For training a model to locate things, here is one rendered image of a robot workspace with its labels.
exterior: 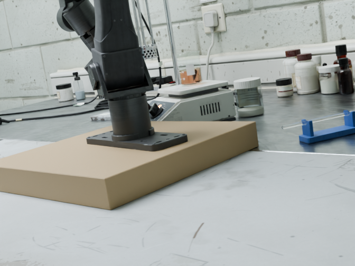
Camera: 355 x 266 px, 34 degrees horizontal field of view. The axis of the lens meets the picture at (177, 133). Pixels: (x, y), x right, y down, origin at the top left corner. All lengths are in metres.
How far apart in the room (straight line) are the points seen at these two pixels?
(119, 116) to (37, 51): 1.71
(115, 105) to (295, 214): 0.38
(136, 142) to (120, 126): 0.04
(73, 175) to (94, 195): 0.05
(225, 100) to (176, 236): 0.63
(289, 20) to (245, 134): 0.78
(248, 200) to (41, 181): 0.32
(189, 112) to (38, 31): 1.48
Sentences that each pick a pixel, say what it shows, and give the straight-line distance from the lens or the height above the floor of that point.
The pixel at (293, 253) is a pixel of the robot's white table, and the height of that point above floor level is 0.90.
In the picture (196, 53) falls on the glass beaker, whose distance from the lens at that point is 1.23.
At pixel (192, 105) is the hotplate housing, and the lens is 1.17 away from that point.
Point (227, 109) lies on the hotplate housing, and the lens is 1.21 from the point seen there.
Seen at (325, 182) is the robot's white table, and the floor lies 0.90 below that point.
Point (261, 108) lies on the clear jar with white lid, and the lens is 1.26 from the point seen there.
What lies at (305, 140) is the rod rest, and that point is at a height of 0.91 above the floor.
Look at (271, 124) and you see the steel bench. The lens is 1.14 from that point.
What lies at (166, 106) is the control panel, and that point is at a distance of 1.18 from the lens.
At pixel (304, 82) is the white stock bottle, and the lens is 1.48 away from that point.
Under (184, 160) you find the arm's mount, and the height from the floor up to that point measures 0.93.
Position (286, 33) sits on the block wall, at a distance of 1.68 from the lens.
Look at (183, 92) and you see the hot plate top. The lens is 1.17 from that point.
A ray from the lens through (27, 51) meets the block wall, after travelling 2.66.
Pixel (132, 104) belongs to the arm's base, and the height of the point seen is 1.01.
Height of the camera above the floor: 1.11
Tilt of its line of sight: 10 degrees down
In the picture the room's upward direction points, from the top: 9 degrees counter-clockwise
